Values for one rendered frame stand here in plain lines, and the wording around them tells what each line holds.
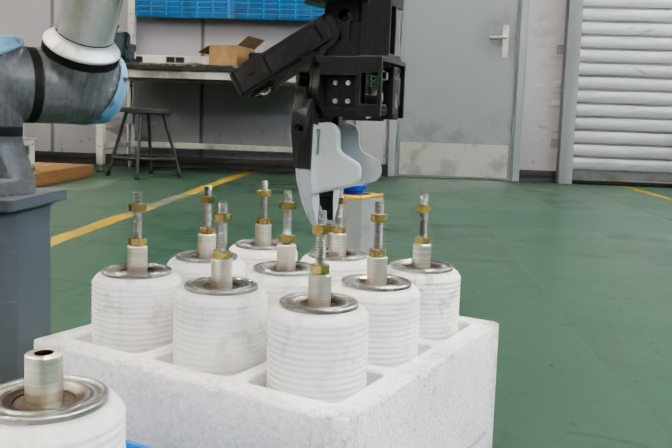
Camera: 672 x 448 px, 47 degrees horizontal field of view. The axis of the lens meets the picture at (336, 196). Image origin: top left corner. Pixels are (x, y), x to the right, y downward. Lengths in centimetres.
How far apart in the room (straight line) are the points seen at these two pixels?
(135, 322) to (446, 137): 521
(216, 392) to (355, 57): 33
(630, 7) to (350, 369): 560
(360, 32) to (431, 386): 36
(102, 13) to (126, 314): 52
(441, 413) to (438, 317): 12
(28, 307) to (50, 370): 74
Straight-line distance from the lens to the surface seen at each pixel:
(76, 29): 121
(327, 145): 69
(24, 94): 122
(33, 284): 124
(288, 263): 88
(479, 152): 598
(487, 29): 602
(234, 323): 77
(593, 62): 610
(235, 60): 557
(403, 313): 81
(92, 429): 48
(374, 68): 66
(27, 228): 121
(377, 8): 69
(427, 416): 82
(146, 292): 84
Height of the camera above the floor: 43
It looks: 6 degrees down
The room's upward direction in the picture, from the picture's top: 2 degrees clockwise
